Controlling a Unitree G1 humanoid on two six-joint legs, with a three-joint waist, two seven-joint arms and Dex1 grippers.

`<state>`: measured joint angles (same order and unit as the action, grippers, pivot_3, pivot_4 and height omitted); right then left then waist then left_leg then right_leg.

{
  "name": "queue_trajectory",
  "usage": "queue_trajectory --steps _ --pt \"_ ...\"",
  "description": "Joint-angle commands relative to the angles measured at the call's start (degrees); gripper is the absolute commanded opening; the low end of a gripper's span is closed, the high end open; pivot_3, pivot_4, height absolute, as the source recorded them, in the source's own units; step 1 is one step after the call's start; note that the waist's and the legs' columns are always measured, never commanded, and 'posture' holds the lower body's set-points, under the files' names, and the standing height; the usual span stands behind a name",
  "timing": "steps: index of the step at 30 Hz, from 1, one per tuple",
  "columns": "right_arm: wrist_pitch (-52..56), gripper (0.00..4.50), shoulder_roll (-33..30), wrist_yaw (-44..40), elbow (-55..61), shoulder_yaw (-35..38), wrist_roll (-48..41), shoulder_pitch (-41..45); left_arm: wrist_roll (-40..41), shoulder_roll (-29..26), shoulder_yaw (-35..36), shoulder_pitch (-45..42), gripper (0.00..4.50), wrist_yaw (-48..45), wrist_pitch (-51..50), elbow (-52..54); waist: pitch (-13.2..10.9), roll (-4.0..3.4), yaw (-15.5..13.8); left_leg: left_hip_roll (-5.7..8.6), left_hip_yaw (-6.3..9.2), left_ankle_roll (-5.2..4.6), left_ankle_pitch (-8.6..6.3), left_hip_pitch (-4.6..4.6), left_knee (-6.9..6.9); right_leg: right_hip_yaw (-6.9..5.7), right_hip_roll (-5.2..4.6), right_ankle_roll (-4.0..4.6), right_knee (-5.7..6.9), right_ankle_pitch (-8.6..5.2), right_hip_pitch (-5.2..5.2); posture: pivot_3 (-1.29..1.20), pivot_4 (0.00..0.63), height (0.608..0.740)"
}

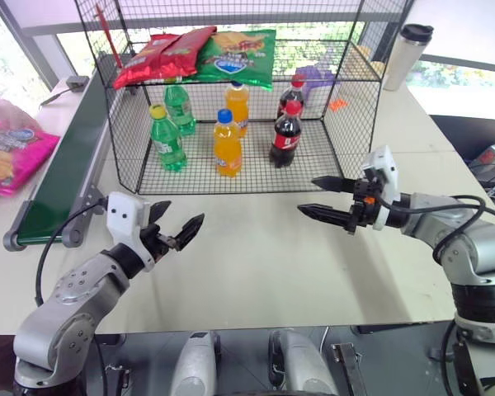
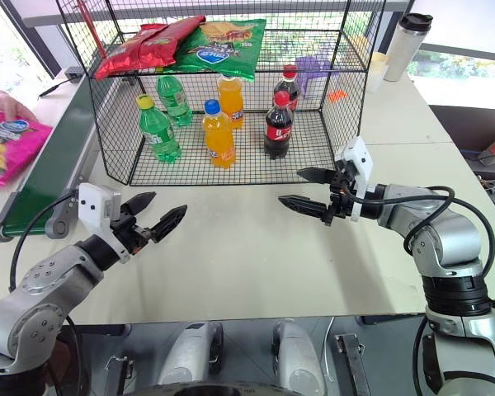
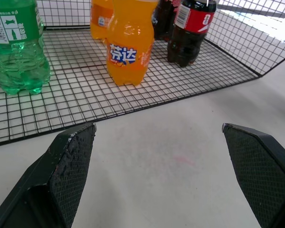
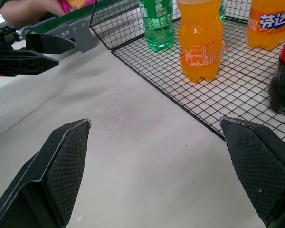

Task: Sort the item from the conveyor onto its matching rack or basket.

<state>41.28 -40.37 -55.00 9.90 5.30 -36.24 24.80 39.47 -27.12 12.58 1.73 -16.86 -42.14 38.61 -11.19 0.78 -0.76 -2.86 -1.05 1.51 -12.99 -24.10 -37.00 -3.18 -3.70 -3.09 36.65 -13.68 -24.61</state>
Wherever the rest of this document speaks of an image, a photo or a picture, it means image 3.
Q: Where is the cola bottle red label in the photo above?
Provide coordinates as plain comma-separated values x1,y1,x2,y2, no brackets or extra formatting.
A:
151,0,181,41
166,0,217,67

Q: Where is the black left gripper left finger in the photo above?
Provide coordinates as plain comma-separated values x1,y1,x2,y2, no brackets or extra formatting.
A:
0,123,97,228

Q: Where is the orange soda bottle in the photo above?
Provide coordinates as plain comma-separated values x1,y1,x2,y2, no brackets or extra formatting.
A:
89,0,114,40
106,0,159,87

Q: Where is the green soda bottle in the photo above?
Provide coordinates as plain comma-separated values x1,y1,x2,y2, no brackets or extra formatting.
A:
0,0,52,95

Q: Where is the black wire mesh basket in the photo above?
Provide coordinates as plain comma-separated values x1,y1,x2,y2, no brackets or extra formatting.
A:
0,0,285,148

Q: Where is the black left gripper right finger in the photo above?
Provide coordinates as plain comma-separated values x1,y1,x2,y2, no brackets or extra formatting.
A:
221,123,285,228

